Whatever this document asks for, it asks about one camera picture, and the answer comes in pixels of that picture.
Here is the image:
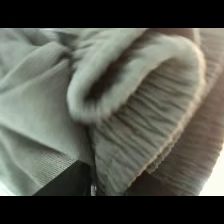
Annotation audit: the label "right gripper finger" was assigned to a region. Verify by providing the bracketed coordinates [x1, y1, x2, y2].
[32, 159, 94, 197]

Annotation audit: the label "black pants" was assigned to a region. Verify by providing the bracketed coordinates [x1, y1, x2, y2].
[0, 27, 224, 197]

